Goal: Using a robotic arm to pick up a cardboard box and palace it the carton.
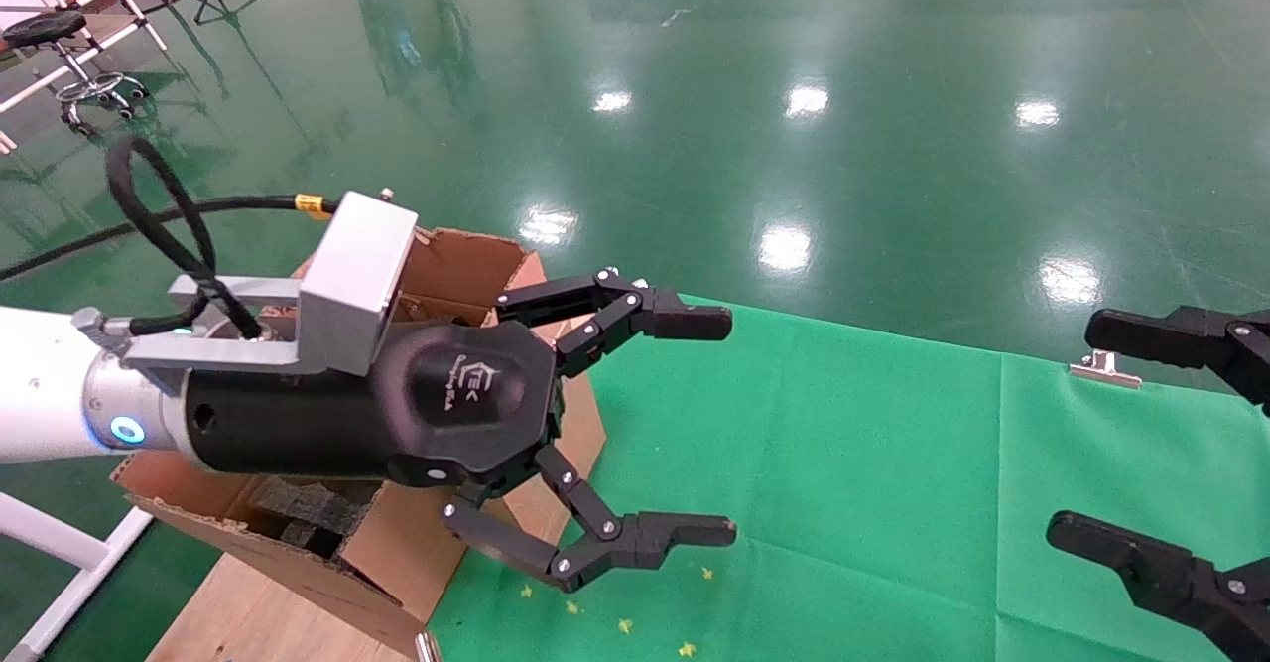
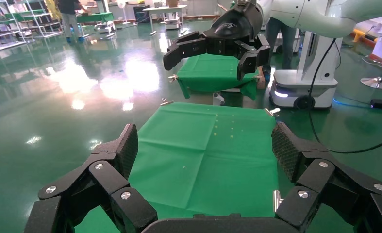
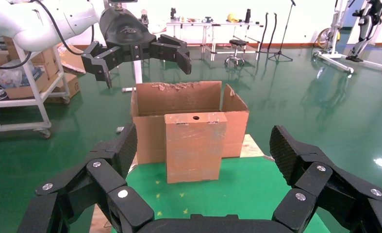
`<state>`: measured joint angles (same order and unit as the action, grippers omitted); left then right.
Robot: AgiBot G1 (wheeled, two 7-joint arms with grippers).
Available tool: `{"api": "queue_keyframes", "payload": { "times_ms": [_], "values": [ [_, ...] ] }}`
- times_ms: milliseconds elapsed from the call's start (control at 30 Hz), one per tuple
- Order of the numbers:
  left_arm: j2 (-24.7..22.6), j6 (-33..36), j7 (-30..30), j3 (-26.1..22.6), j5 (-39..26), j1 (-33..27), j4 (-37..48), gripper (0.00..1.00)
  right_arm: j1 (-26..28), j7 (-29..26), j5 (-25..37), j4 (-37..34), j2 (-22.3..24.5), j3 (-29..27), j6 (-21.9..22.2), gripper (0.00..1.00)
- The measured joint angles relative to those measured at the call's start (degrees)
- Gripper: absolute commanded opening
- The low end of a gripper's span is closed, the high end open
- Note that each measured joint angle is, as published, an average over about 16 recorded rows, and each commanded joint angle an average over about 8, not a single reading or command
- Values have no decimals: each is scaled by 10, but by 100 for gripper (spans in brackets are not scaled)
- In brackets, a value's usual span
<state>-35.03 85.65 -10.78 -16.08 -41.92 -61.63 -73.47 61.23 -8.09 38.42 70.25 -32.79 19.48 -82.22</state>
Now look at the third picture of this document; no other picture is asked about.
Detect clear plastic bag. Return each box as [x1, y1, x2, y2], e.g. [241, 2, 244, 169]
[0, 59, 44, 89]

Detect black grey hanging robot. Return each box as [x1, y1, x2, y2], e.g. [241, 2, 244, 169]
[345, 0, 382, 63]

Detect long white table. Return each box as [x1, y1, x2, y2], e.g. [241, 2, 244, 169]
[166, 19, 265, 62]

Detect black round stool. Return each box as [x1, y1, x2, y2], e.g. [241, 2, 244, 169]
[224, 39, 249, 68]

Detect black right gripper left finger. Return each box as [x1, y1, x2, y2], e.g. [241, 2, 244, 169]
[17, 123, 154, 233]

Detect black microphone stand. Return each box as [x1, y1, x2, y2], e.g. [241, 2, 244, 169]
[267, 0, 297, 62]

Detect large open brown carton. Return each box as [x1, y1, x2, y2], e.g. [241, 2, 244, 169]
[130, 81, 250, 165]

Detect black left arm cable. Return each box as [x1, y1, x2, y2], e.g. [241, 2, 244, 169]
[0, 0, 95, 70]

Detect white wheeled support frame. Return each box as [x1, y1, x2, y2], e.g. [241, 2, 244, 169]
[312, 0, 382, 75]

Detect torn cardboard sheet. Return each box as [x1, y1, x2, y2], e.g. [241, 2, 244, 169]
[56, 42, 87, 76]

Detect white metal pedestal stand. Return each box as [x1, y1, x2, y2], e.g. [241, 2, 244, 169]
[122, 59, 144, 93]

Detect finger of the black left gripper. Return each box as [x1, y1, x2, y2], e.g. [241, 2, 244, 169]
[81, 41, 122, 89]
[150, 33, 192, 75]

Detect black hooked pole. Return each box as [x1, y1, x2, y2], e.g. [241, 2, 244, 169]
[260, 12, 270, 54]
[269, 13, 279, 54]

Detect white wheeled shelf cart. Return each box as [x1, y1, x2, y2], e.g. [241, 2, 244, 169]
[0, 32, 71, 139]

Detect small brown cardboard box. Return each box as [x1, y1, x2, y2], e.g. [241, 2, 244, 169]
[164, 112, 228, 184]

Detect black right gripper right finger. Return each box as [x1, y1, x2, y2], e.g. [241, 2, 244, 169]
[269, 125, 382, 233]

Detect cardboard box with printed logo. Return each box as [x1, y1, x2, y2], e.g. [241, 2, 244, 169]
[45, 73, 81, 104]

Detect green table cloth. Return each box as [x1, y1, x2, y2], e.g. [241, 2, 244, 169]
[110, 157, 331, 233]

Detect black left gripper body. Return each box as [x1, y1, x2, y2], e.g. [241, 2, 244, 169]
[99, 6, 158, 62]

